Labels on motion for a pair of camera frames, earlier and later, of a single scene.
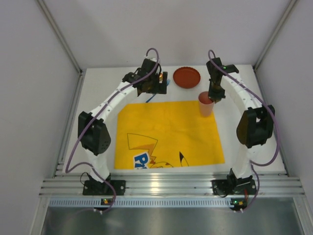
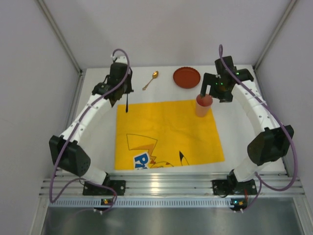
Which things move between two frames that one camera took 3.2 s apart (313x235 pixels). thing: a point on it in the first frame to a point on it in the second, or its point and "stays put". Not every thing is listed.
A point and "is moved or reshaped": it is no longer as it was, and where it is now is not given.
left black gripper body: x=159 y=88 to x=122 y=91
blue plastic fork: x=167 y=82 to x=126 y=107
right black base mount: x=234 y=186 stays put
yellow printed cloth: x=157 y=134 stays put
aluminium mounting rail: x=171 y=184 stays put
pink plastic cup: x=206 y=105 is moved or reshaped
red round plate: x=187 y=77 stays put
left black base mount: x=93 y=187 stays put
